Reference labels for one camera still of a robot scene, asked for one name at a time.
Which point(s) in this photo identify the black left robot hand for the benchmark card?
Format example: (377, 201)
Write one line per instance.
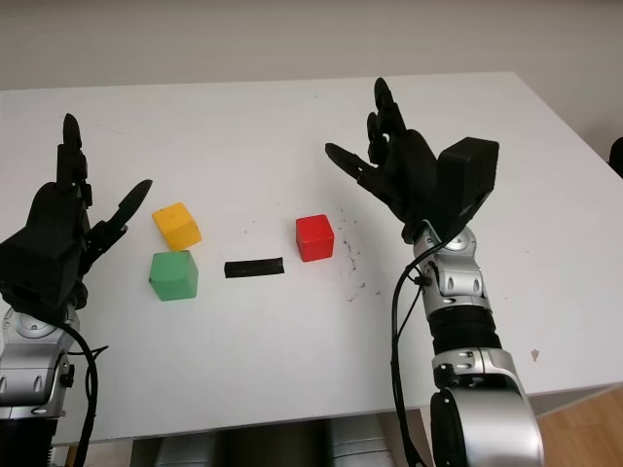
(58, 209)

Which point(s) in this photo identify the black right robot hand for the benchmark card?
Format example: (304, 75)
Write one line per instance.
(414, 165)

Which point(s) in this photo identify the yellow wooden cube block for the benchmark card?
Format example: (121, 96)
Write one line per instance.
(176, 226)

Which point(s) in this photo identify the red wooden cube block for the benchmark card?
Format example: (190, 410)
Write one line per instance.
(314, 238)

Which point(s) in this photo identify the green wooden cube block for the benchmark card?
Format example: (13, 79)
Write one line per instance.
(172, 275)

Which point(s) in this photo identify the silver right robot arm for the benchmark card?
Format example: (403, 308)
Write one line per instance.
(487, 418)

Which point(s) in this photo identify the black tape strip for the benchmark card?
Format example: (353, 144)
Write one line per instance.
(254, 268)

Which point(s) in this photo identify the black rounded background object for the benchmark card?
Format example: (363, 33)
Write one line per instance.
(617, 158)

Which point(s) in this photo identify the silver left robot thigh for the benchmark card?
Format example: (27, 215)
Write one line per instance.
(190, 447)

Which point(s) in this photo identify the silver robot thigh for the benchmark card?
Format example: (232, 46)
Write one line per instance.
(190, 447)
(360, 442)

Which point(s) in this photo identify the silver right robot thigh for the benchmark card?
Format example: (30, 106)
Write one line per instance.
(360, 442)

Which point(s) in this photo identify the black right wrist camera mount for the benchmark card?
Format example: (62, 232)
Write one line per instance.
(469, 175)

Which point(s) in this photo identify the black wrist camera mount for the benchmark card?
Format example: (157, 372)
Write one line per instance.
(39, 272)
(469, 175)

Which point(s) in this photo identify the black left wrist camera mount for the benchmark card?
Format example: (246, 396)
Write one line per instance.
(39, 272)

